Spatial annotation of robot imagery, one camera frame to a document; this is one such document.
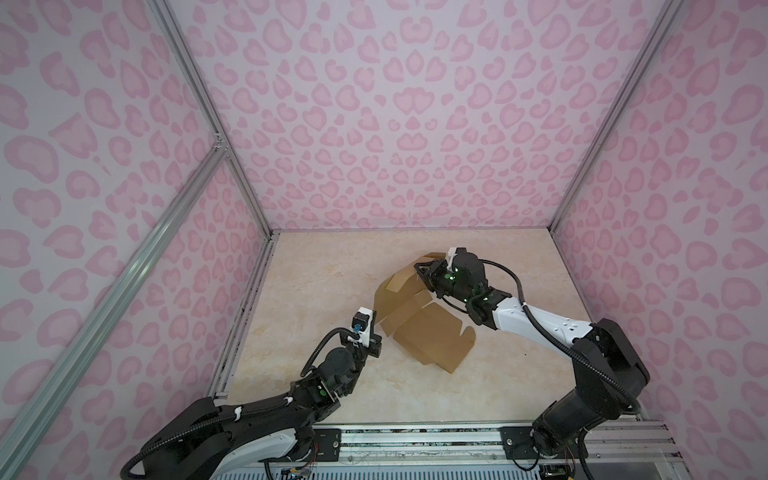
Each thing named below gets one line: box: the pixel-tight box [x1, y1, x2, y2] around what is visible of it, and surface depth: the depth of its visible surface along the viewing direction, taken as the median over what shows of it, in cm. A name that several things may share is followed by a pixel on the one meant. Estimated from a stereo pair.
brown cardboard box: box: [374, 252, 476, 374], surface depth 89 cm
